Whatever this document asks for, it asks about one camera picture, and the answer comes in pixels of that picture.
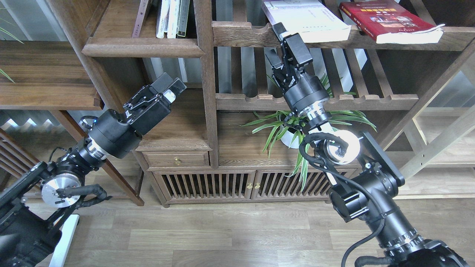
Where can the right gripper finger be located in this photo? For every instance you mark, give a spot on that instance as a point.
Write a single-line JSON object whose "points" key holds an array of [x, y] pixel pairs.
{"points": [[274, 59], [280, 31]]}

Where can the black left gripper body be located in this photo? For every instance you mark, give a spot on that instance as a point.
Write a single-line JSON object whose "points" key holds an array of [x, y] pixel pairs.
{"points": [[117, 134]]}

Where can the light wooden shelf frame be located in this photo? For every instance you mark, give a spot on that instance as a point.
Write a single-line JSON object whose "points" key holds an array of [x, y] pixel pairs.
{"points": [[440, 161]]}

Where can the maroon book white characters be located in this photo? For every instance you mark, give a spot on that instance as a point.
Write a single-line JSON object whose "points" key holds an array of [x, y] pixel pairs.
{"points": [[142, 14]]}

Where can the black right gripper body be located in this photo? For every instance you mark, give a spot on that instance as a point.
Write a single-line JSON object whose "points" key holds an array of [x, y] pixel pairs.
{"points": [[300, 89]]}

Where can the slatted wooden rack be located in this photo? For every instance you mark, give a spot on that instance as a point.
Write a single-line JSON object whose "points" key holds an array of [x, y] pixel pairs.
{"points": [[20, 151]]}

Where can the dark wooden side shelf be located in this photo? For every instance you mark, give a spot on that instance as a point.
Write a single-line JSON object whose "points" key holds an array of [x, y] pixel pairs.
{"points": [[46, 76]]}

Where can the white upright book middle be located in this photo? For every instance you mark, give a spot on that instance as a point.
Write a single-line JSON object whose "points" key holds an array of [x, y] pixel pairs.
{"points": [[173, 18]]}

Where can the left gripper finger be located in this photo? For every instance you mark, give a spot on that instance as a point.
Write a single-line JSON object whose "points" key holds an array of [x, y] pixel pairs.
{"points": [[174, 89], [163, 82]]}

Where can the white upright book left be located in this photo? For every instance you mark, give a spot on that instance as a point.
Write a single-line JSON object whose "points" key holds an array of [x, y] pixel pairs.
{"points": [[162, 18]]}

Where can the red paperback book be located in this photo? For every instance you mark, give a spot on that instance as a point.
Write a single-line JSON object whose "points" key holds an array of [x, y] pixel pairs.
{"points": [[385, 21]]}

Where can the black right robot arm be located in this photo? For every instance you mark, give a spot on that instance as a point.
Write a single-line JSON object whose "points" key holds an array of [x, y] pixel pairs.
{"points": [[364, 181]]}

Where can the white upright book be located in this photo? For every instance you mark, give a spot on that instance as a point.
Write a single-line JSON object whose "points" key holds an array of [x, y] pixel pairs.
{"points": [[162, 18], [173, 18]]}

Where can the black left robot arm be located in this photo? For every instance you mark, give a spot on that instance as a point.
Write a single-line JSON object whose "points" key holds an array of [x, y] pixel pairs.
{"points": [[37, 205]]}

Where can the white paperback book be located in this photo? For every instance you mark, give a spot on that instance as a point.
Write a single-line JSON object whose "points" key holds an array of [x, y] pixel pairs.
{"points": [[310, 18]]}

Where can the dark green upright book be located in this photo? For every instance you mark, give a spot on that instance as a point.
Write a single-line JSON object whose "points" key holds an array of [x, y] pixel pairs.
{"points": [[183, 18]]}

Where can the potted spider plant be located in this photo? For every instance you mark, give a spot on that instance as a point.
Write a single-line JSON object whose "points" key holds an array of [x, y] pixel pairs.
{"points": [[286, 124]]}

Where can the dark wooden bookshelf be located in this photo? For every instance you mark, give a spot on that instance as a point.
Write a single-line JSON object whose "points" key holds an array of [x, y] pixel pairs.
{"points": [[199, 153]]}

